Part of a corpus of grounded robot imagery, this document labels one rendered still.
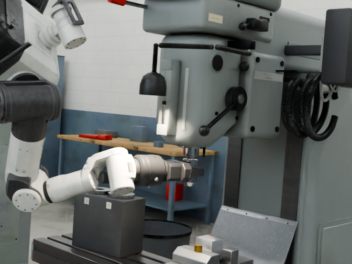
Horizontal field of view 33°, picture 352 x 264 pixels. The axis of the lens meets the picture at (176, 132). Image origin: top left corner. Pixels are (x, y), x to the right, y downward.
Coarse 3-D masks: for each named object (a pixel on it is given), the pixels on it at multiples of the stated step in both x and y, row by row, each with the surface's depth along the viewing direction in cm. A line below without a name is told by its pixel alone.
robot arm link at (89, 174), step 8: (104, 152) 161; (112, 152) 160; (120, 152) 160; (88, 160) 161; (96, 160) 161; (104, 160) 162; (88, 168) 161; (96, 168) 164; (88, 176) 160; (96, 176) 165; (88, 184) 160; (96, 184) 164
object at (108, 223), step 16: (96, 192) 199; (80, 208) 201; (96, 208) 196; (112, 208) 192; (128, 208) 192; (144, 208) 199; (80, 224) 201; (96, 224) 196; (112, 224) 192; (128, 224) 193; (80, 240) 201; (96, 240) 196; (112, 240) 192; (128, 240) 193
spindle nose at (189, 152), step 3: (183, 150) 172; (186, 150) 171; (189, 150) 171; (192, 150) 171; (195, 150) 171; (198, 150) 172; (183, 153) 172; (186, 153) 171; (189, 153) 171; (192, 153) 171; (195, 153) 171; (198, 153) 172
